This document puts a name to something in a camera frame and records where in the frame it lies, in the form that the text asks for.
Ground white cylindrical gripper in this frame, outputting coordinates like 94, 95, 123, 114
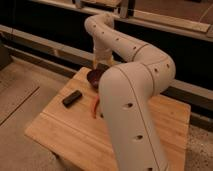
93, 48, 113, 69

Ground dark ceramic bowl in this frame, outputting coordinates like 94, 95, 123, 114
87, 69, 104, 89

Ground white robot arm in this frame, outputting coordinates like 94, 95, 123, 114
85, 13, 176, 171

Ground orange red marker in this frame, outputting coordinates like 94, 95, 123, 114
92, 95, 100, 119

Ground black rectangular block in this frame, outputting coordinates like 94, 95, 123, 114
62, 90, 82, 107

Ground metal window frame post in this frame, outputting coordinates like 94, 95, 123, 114
119, 0, 135, 18

